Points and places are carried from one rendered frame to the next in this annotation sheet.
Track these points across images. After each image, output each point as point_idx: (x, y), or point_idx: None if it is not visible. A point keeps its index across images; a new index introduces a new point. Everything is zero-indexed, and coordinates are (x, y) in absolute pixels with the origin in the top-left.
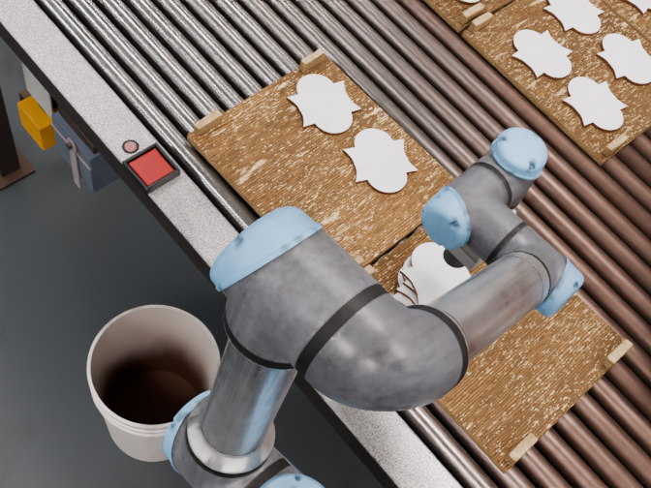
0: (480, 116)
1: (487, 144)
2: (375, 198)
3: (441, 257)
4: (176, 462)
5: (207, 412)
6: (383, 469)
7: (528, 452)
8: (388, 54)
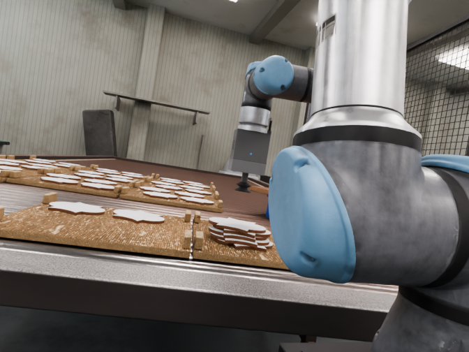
0: (160, 209)
1: (176, 214)
2: (155, 225)
3: (224, 219)
4: (355, 207)
5: (359, 53)
6: (350, 307)
7: None
8: (91, 202)
